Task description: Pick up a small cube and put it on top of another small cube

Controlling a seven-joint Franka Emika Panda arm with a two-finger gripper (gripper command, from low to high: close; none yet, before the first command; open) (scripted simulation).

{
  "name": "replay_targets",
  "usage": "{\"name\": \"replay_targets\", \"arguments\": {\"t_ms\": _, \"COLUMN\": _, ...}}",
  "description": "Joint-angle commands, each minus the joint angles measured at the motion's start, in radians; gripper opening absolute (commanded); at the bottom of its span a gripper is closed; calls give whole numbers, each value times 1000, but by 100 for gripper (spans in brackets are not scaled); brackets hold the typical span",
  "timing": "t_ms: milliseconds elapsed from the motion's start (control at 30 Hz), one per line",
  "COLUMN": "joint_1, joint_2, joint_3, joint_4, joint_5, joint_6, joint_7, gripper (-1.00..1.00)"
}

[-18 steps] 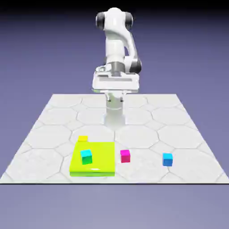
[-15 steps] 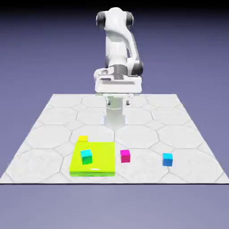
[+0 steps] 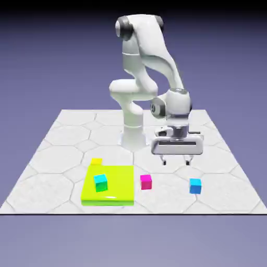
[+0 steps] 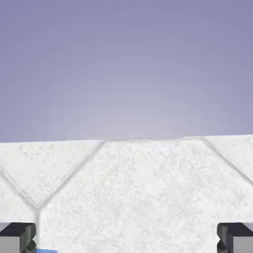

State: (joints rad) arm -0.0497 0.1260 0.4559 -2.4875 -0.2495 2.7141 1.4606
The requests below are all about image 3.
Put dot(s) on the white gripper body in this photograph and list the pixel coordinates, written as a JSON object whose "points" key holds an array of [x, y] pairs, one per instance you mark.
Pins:
{"points": [[177, 148]]}

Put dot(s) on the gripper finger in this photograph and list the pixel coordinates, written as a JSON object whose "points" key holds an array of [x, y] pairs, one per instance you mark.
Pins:
{"points": [[189, 159], [164, 160]]}

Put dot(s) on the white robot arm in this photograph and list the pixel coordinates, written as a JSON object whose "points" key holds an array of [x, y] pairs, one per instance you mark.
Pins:
{"points": [[144, 52]]}

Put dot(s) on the small blue cube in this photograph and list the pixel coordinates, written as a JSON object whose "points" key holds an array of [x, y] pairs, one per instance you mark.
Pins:
{"points": [[195, 185]]}

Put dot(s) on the small magenta cube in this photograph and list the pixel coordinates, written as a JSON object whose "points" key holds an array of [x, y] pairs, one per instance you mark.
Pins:
{"points": [[146, 182]]}

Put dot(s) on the small yellow cube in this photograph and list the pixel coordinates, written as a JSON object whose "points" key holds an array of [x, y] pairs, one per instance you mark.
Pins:
{"points": [[96, 161]]}

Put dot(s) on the small teal cube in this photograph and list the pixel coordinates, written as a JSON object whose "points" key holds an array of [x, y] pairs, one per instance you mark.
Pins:
{"points": [[100, 183]]}

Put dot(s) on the large lime green box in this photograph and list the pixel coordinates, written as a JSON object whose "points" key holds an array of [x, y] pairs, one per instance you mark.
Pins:
{"points": [[110, 183]]}

